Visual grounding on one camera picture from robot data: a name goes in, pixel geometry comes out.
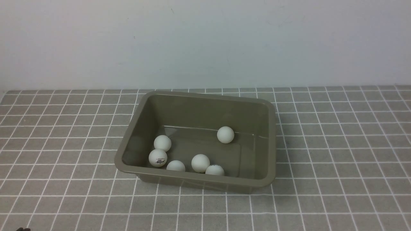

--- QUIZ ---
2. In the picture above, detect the white ping-pong ball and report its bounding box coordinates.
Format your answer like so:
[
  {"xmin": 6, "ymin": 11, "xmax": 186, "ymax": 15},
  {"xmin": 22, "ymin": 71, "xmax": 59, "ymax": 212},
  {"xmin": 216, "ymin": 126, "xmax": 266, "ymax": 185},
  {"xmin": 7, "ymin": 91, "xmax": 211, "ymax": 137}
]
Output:
[
  {"xmin": 191, "ymin": 154, "xmax": 210, "ymax": 174},
  {"xmin": 166, "ymin": 160, "xmax": 186, "ymax": 172},
  {"xmin": 217, "ymin": 126, "xmax": 235, "ymax": 144}
]

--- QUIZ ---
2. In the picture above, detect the white ball with logo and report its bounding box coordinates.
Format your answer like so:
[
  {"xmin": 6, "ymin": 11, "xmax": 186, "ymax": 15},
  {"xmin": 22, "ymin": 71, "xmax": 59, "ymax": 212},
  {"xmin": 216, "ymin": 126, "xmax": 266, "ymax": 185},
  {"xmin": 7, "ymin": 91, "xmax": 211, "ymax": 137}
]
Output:
[{"xmin": 148, "ymin": 149, "xmax": 168, "ymax": 167}]

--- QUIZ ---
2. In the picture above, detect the brown plastic bin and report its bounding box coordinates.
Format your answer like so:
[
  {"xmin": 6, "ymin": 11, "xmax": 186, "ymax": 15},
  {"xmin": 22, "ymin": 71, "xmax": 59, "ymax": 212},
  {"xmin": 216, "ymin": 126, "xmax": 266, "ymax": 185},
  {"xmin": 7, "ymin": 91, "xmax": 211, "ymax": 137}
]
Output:
[{"xmin": 114, "ymin": 91, "xmax": 276, "ymax": 193}]

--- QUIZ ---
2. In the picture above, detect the grey checked table mat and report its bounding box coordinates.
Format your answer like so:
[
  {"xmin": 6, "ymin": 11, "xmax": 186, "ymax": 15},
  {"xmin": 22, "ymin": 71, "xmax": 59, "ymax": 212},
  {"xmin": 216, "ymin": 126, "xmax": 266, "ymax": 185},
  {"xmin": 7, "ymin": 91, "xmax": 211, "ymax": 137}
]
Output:
[{"xmin": 0, "ymin": 85, "xmax": 411, "ymax": 231}]

